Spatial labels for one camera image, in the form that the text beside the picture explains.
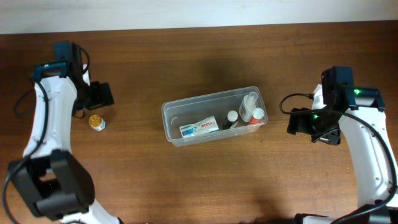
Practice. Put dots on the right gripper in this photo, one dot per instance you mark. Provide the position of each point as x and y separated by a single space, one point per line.
298 121

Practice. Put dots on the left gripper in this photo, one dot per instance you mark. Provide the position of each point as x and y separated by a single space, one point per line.
102 95

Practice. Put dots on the small jar gold lid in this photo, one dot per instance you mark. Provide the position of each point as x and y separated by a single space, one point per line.
97 122

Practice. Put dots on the orange tube white cap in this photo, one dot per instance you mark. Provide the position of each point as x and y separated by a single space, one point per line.
257 115

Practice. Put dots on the black bottle white cap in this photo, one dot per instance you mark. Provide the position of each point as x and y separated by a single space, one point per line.
231 120

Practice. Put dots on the white Panadol box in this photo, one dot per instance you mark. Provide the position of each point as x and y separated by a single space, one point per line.
205 126

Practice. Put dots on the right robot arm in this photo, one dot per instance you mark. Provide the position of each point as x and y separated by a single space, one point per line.
342 109

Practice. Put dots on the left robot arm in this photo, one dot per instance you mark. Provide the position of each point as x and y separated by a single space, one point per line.
49 179

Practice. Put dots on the clear plastic container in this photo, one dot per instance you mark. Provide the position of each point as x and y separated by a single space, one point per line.
181 113

